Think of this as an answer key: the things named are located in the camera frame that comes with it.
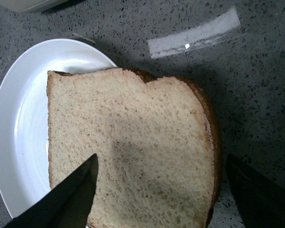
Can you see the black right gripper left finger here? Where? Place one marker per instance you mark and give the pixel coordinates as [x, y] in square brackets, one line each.
[67, 205]

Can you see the cream two-slot toaster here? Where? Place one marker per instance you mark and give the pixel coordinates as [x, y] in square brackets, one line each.
[28, 6]

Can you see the white round plate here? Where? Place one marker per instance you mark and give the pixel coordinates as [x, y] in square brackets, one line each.
[24, 116]

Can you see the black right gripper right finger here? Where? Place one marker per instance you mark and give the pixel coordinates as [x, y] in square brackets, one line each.
[261, 202]

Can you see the white tape strip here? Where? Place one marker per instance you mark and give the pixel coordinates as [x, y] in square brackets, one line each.
[201, 36]

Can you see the slice of brown bread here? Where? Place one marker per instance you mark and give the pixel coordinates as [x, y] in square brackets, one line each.
[157, 141]

